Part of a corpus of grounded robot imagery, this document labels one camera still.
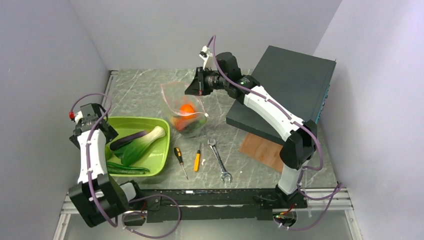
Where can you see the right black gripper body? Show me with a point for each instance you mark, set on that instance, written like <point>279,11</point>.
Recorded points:
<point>213,81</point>

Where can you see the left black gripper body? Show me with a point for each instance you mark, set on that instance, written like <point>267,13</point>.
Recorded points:
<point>110,134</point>

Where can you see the orange fruit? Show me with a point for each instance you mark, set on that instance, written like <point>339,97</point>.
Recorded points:
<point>187,111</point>

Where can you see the clear zip top bag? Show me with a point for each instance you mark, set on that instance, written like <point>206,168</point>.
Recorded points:
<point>173,98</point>

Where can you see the red bell pepper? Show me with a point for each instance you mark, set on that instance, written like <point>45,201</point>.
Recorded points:
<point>179,123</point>

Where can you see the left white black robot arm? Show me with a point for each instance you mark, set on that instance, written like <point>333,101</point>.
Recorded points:
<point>96,196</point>

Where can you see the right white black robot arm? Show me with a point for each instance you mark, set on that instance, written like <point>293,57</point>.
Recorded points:
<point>221,72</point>

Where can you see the purple eggplant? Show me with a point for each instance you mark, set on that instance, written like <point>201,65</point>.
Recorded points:
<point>126,140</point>

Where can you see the green bok choy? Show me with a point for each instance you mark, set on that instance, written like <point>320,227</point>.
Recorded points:
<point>133,151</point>

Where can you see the dark green cucumber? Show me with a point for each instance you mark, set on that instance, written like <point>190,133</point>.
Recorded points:
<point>115,168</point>

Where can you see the black yellow screwdriver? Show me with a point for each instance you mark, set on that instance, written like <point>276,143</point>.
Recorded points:
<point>179,157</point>

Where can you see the orange utility knife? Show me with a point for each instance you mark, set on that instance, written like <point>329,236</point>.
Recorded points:
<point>197,158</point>

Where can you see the green plastic tray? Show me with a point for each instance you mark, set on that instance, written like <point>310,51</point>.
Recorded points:
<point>154,157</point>

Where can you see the large dark grey box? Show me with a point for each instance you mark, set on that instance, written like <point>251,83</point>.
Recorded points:
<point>299,82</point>

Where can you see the silver open-end wrench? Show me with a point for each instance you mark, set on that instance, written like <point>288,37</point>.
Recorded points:
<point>224,173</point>

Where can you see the brown wooden board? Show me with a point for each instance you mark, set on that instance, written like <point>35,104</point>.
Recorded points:
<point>263,151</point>

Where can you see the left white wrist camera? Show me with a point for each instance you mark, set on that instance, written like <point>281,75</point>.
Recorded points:
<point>75,117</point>

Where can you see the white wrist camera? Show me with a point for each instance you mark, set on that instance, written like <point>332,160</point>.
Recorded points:
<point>208,60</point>
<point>75,117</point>

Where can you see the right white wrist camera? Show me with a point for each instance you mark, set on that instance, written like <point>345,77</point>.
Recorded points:
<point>208,60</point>

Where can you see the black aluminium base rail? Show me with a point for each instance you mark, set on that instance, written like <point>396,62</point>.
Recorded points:
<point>222,214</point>

